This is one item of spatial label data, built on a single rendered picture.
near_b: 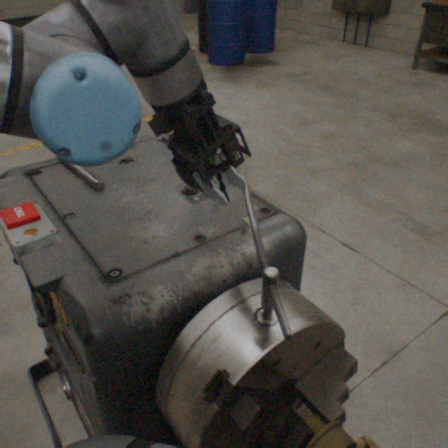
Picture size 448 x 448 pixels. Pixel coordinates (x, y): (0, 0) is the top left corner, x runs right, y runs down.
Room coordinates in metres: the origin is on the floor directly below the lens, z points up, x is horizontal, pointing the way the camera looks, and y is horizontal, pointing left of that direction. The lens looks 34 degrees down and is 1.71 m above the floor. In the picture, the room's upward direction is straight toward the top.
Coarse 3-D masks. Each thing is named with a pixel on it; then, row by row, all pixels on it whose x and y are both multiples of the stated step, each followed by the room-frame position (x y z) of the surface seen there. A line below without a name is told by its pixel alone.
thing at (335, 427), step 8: (312, 416) 0.37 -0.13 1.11; (320, 416) 0.37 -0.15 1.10; (312, 424) 0.35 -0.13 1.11; (320, 424) 0.36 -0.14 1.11; (328, 424) 0.35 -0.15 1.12; (336, 424) 0.35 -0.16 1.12; (320, 432) 0.33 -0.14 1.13; (328, 432) 0.34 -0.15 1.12; (336, 432) 0.34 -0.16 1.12; (344, 432) 0.34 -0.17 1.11; (312, 440) 0.33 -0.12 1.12; (320, 440) 0.33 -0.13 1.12; (328, 440) 0.33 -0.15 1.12; (336, 440) 0.33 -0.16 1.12; (344, 440) 0.33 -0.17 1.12; (352, 440) 0.33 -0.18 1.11
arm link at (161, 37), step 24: (96, 0) 0.44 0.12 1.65; (120, 0) 0.44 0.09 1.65; (144, 0) 0.45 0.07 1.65; (168, 0) 0.48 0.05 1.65; (120, 24) 0.44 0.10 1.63; (144, 24) 0.45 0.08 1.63; (168, 24) 0.47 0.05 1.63; (120, 48) 0.44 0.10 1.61; (144, 48) 0.45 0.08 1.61; (168, 48) 0.46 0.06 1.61; (144, 72) 0.46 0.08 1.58
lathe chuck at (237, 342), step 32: (224, 320) 0.44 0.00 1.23; (256, 320) 0.44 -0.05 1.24; (288, 320) 0.44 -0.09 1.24; (320, 320) 0.45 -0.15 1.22; (192, 352) 0.41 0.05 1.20; (224, 352) 0.40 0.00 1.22; (256, 352) 0.39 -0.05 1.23; (288, 352) 0.41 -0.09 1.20; (320, 352) 0.46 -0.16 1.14; (192, 384) 0.38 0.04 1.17; (256, 384) 0.38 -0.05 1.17; (192, 416) 0.35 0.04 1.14; (224, 416) 0.34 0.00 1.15
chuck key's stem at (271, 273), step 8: (264, 272) 0.44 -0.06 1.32; (272, 272) 0.44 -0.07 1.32; (264, 280) 0.44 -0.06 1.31; (272, 280) 0.44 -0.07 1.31; (264, 288) 0.44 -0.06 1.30; (264, 296) 0.44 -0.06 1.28; (264, 304) 0.44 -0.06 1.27; (272, 304) 0.44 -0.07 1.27; (264, 312) 0.44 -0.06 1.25; (272, 312) 0.44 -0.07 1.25
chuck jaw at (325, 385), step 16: (336, 352) 0.47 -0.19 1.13; (320, 368) 0.44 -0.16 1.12; (336, 368) 0.44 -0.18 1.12; (352, 368) 0.45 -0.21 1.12; (288, 384) 0.45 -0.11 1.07; (304, 384) 0.42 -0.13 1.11; (320, 384) 0.42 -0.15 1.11; (336, 384) 0.42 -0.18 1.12; (304, 400) 0.41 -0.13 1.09; (320, 400) 0.39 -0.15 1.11; (336, 400) 0.39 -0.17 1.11; (336, 416) 0.37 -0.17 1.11
